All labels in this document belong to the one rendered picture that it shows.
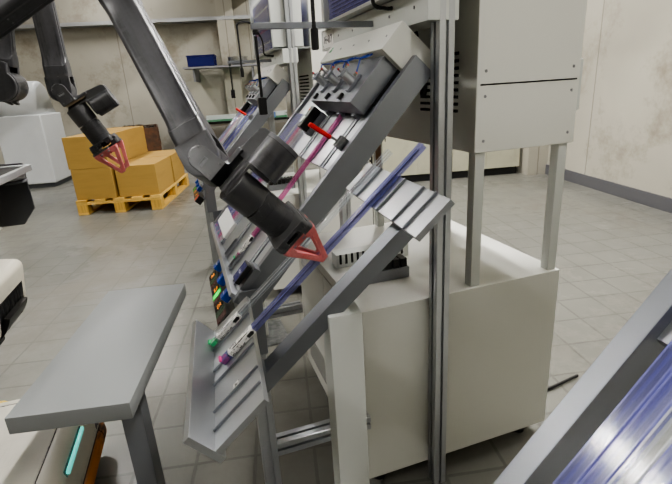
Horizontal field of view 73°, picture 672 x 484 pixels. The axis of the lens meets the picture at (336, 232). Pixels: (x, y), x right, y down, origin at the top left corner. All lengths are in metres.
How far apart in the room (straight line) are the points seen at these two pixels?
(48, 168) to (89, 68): 2.82
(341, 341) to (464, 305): 0.62
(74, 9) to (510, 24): 9.36
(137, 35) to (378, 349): 0.92
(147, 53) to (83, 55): 9.29
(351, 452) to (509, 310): 0.71
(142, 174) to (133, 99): 4.60
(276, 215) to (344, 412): 0.40
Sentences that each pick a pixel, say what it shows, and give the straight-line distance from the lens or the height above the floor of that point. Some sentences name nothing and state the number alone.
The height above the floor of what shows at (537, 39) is 1.27.
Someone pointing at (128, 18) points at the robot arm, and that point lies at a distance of 0.87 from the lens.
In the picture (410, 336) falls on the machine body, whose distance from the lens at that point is 1.31.
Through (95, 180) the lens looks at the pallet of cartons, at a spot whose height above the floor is 0.37.
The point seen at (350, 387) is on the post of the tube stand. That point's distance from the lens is 0.87.
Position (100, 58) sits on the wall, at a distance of 10.00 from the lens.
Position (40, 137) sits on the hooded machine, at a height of 0.72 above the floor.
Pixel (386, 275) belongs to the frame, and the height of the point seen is 0.64.
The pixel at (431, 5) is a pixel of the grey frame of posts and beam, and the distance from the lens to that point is 1.11.
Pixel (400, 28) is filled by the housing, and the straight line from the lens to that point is 1.14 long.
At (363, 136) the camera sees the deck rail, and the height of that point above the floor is 1.07.
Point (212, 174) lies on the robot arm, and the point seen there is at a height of 1.07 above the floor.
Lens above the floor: 1.19
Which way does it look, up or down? 18 degrees down
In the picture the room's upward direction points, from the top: 3 degrees counter-clockwise
